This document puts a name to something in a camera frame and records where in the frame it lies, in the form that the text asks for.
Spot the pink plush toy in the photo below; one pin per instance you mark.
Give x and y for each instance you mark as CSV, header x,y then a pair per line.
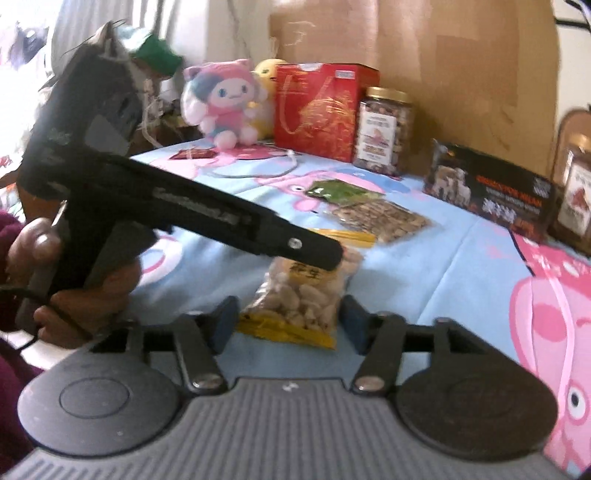
x,y
226,101

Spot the clear peanut bag yellow trim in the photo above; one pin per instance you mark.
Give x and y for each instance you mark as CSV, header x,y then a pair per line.
x,y
300,300

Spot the small clear jar gold lid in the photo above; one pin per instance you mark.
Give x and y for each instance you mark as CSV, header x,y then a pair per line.
x,y
577,203

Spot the large nut jar gold lid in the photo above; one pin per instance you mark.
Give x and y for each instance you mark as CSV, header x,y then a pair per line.
x,y
383,134

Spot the person's left forearm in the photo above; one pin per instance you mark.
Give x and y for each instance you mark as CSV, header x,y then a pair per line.
x,y
9,415

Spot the green hat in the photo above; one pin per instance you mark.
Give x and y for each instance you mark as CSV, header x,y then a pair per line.
x,y
157,53

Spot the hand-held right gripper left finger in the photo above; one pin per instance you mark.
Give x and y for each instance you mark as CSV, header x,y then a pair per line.
x,y
226,323

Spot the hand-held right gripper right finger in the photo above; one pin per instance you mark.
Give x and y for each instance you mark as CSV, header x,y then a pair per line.
x,y
353,323

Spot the black printed carton box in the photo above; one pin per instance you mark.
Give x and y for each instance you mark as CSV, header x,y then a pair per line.
x,y
498,194

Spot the flat red packet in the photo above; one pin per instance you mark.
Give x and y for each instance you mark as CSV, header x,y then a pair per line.
x,y
194,153

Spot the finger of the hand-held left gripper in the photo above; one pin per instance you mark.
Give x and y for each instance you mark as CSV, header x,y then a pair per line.
x,y
258,230

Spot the yellow plush toy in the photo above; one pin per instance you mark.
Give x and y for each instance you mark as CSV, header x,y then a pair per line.
x,y
268,71

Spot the clear nut packet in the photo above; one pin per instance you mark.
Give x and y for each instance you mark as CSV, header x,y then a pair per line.
x,y
388,221

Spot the brown wooden board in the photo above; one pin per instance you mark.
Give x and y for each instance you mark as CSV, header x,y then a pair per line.
x,y
461,69

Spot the dark green seaweed packet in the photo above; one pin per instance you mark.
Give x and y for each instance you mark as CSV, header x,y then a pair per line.
x,y
341,191

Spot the printed blue pink blanket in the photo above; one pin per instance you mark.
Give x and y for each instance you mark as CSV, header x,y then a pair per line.
x,y
461,277

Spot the red gift bag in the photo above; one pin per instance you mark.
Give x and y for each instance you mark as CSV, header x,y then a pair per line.
x,y
318,115

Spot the person's left hand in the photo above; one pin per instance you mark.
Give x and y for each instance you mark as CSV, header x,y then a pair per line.
x,y
32,244

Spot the yellow striped packet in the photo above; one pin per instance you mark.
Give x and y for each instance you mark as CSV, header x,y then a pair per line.
x,y
355,237

